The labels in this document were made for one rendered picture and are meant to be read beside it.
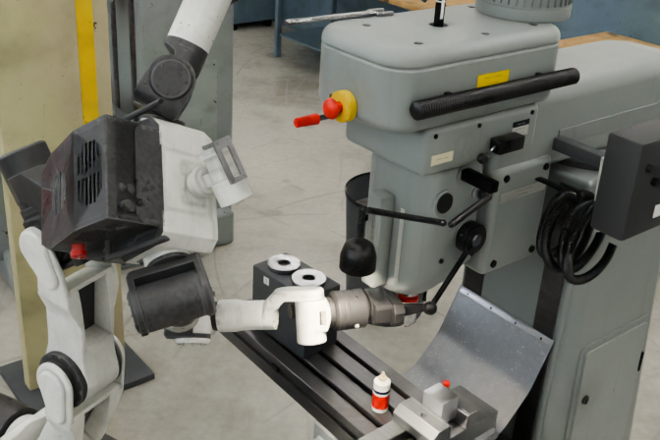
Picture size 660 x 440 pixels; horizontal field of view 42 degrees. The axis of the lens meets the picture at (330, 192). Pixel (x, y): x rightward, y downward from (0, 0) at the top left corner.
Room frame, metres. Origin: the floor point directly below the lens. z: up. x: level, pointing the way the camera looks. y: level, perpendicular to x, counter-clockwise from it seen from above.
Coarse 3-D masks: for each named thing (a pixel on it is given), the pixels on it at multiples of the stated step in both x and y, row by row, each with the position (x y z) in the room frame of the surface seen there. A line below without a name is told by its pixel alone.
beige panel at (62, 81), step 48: (0, 0) 2.81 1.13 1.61; (48, 0) 2.91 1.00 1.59; (96, 0) 3.03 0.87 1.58; (0, 48) 2.80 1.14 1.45; (48, 48) 2.91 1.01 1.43; (96, 48) 3.02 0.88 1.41; (0, 96) 2.79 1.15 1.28; (48, 96) 2.90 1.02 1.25; (96, 96) 3.01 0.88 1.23; (0, 144) 2.80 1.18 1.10; (48, 144) 2.89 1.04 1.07
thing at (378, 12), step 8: (376, 8) 1.75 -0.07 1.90; (320, 16) 1.65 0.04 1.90; (328, 16) 1.65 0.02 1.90; (336, 16) 1.66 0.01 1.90; (344, 16) 1.66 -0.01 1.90; (352, 16) 1.67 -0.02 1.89; (360, 16) 1.69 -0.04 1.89; (368, 16) 1.70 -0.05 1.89; (376, 16) 1.70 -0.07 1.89; (384, 16) 1.71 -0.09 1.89; (288, 24) 1.59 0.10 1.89; (296, 24) 1.60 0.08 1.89
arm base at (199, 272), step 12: (168, 264) 1.41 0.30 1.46; (180, 264) 1.41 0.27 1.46; (192, 264) 1.42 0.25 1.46; (132, 276) 1.38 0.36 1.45; (144, 276) 1.39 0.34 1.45; (156, 276) 1.39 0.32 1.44; (168, 276) 1.40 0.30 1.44; (204, 276) 1.38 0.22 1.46; (132, 288) 1.35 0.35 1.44; (204, 288) 1.36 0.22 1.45; (132, 300) 1.33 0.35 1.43; (204, 300) 1.35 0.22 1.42; (132, 312) 1.32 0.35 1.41; (144, 324) 1.31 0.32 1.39
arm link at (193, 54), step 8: (168, 40) 1.69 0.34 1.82; (176, 40) 1.68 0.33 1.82; (184, 40) 1.68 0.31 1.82; (168, 48) 1.71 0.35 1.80; (176, 48) 1.67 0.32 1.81; (184, 48) 1.67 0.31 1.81; (192, 48) 1.67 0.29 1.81; (200, 48) 1.68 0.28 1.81; (184, 56) 1.66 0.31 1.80; (192, 56) 1.67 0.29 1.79; (200, 56) 1.68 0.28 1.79; (192, 64) 1.67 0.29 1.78; (200, 64) 1.68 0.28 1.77
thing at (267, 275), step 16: (272, 256) 2.04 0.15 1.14; (288, 256) 2.05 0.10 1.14; (256, 272) 2.00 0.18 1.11; (272, 272) 1.98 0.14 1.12; (288, 272) 1.97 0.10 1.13; (304, 272) 1.97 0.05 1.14; (320, 272) 1.97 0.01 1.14; (256, 288) 2.00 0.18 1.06; (272, 288) 1.96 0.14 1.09; (336, 288) 1.93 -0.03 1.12; (288, 304) 1.91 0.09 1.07; (288, 320) 1.91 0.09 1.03; (272, 336) 1.95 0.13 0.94; (288, 336) 1.91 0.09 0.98; (336, 336) 1.94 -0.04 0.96; (304, 352) 1.86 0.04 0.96
